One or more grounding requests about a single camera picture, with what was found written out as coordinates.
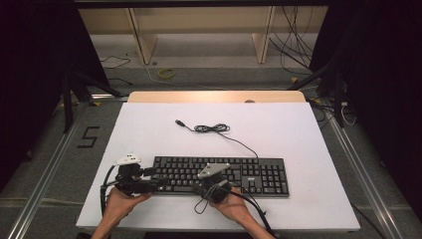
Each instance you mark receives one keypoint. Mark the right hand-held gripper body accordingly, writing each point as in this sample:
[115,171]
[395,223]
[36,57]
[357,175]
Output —
[212,169]

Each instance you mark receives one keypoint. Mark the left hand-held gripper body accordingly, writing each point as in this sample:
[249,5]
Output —
[131,181]

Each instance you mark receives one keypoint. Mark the black keyboard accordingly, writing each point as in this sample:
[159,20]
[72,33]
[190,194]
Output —
[265,176]

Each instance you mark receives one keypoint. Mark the person's left hand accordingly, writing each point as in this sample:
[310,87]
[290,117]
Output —
[119,205]

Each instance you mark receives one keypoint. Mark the person's right hand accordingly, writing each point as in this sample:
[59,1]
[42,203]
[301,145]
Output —
[235,205]

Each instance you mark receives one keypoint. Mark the white table board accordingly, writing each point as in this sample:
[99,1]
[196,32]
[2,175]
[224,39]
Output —
[265,139]

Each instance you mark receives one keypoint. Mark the wooden table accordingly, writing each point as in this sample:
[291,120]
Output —
[199,97]

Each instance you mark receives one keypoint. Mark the yellow tape roll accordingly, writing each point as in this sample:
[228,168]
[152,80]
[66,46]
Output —
[162,75]

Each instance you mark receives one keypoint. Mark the black metal stand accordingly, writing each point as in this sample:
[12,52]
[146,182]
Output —
[68,106]
[337,99]

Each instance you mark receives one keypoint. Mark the wooden shelf unit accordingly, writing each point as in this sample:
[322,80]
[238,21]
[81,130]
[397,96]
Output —
[147,43]

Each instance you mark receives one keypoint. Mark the black curtain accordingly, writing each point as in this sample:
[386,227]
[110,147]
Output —
[33,66]
[381,83]

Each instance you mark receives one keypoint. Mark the aluminium floor rail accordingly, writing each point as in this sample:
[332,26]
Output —
[43,186]
[365,179]

